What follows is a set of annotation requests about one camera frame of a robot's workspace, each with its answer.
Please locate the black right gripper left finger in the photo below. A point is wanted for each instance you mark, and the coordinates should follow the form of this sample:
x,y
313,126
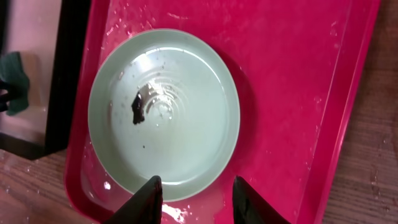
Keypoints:
x,y
144,207

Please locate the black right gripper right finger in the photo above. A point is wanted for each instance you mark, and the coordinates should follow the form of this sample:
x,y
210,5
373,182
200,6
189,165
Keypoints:
x,y
250,208

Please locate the light blue plate top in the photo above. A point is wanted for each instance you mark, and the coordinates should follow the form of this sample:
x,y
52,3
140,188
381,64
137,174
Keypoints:
x,y
164,103

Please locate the teal sponge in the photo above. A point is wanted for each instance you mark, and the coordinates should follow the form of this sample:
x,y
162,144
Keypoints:
x,y
15,82

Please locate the red plastic tray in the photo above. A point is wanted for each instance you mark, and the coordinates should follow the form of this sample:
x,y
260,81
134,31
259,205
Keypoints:
x,y
297,65

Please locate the black rectangular water tray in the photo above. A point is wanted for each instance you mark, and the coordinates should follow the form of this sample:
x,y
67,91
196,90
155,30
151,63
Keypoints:
x,y
50,35

